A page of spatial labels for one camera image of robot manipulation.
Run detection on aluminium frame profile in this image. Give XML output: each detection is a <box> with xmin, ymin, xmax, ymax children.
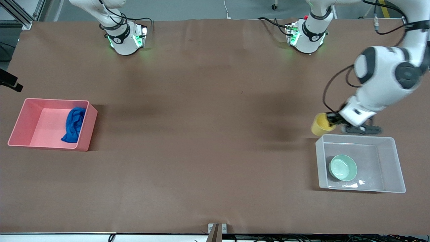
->
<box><xmin>0</xmin><ymin>0</ymin><xmax>54</xmax><ymax>30</ymax></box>

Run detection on blue cloth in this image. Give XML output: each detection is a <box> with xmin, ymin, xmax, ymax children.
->
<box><xmin>61</xmin><ymin>107</ymin><xmax>87</xmax><ymax>144</ymax></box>

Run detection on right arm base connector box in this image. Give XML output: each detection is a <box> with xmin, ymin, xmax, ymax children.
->
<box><xmin>132</xmin><ymin>24</ymin><xmax>147</xmax><ymax>48</ymax></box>

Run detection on yellow cup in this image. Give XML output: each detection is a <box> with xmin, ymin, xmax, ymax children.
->
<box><xmin>311</xmin><ymin>112</ymin><xmax>337</xmax><ymax>137</ymax></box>

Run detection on pale green bowl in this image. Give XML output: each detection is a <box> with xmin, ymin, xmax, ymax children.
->
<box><xmin>329</xmin><ymin>154</ymin><xmax>358</xmax><ymax>182</ymax></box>

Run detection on black cable with connector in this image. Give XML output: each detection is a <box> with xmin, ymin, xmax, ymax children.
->
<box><xmin>363</xmin><ymin>0</ymin><xmax>409</xmax><ymax>36</ymax></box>

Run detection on clear plastic box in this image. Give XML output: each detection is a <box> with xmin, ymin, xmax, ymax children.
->
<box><xmin>315</xmin><ymin>134</ymin><xmax>406</xmax><ymax>194</ymax></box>

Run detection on pink plastic box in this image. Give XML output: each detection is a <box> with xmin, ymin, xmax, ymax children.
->
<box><xmin>7</xmin><ymin>98</ymin><xmax>98</xmax><ymax>152</ymax></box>

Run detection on black left arm base cable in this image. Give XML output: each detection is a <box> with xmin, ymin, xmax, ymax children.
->
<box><xmin>258</xmin><ymin>17</ymin><xmax>293</xmax><ymax>36</ymax></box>

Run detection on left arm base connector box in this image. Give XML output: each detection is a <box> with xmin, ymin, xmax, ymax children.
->
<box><xmin>286</xmin><ymin>22</ymin><xmax>300</xmax><ymax>46</ymax></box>

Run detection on metal table bracket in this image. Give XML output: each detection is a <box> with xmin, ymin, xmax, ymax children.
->
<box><xmin>208</xmin><ymin>223</ymin><xmax>227</xmax><ymax>242</ymax></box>

